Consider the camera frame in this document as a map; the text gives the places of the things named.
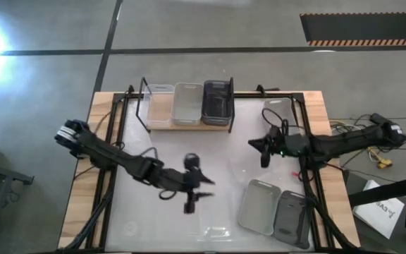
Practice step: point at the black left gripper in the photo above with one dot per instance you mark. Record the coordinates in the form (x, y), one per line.
(191, 183)

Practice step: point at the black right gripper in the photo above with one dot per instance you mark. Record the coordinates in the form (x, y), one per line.
(291, 146)

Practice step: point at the clear plastic basket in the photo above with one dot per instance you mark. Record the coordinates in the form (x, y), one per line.
(159, 106)
(245, 169)
(217, 225)

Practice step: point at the white plastic basket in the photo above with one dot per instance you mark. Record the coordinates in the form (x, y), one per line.
(259, 208)
(187, 106)
(278, 106)

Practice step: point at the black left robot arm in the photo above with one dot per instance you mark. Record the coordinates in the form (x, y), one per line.
(118, 158)

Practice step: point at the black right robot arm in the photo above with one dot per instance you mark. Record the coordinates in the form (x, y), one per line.
(347, 141)

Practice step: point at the red clip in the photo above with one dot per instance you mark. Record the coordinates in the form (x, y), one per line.
(295, 173)

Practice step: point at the black table clamp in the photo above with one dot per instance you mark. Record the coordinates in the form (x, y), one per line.
(131, 90)
(264, 89)

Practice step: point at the white glossy table sheet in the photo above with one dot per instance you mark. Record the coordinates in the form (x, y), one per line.
(153, 218)

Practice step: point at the black metal beam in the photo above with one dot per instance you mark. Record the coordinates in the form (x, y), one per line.
(382, 192)

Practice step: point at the white printed paper sheet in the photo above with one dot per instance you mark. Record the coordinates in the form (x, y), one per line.
(379, 211)

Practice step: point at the black hazard-striped floor mat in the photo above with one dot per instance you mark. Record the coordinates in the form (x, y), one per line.
(365, 28)

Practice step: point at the black aluminium table frame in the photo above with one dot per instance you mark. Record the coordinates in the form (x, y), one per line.
(249, 94)

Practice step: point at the wooden shelf with black frame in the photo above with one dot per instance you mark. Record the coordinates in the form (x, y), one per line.
(189, 128)

